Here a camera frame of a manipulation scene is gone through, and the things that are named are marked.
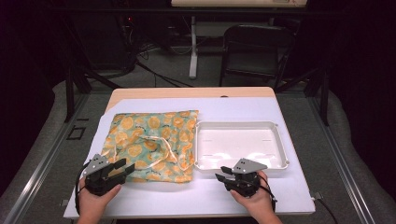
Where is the person's right hand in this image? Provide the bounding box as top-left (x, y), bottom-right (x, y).
top-left (229, 170), bottom-right (276, 220)

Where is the person's left hand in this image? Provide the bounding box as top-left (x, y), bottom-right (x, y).
top-left (77, 175), bottom-right (123, 219)

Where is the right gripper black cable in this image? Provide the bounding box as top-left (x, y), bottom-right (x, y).
top-left (248, 177), bottom-right (278, 214)

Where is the white table mat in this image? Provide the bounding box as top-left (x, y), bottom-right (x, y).
top-left (63, 96), bottom-right (317, 220)

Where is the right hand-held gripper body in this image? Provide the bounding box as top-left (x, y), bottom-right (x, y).
top-left (223, 157), bottom-right (269, 199)

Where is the black folding chair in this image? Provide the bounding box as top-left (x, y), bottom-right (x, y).
top-left (218, 23), bottom-right (297, 91)

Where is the white plastic tray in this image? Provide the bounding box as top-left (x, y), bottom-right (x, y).
top-left (192, 120), bottom-right (290, 175)

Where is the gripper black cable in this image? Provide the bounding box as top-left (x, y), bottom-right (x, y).
top-left (74, 161), bottom-right (92, 217)
top-left (248, 177), bottom-right (278, 214)

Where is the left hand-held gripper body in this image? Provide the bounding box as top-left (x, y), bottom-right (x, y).
top-left (81, 153), bottom-right (123, 198)

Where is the black cable with grey plug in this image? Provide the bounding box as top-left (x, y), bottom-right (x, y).
top-left (312, 191), bottom-right (340, 224)

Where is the black floor cable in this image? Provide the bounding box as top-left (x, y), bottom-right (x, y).
top-left (134, 58), bottom-right (194, 89)

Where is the aluminium floor rail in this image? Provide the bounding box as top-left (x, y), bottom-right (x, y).
top-left (305, 92), bottom-right (378, 224)
top-left (0, 92), bottom-right (92, 224)

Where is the black metal stand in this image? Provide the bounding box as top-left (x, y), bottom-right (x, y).
top-left (275, 65), bottom-right (332, 127)
top-left (62, 18), bottom-right (123, 124)

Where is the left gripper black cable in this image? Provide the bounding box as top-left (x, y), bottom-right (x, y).
top-left (74, 161), bottom-right (92, 217)

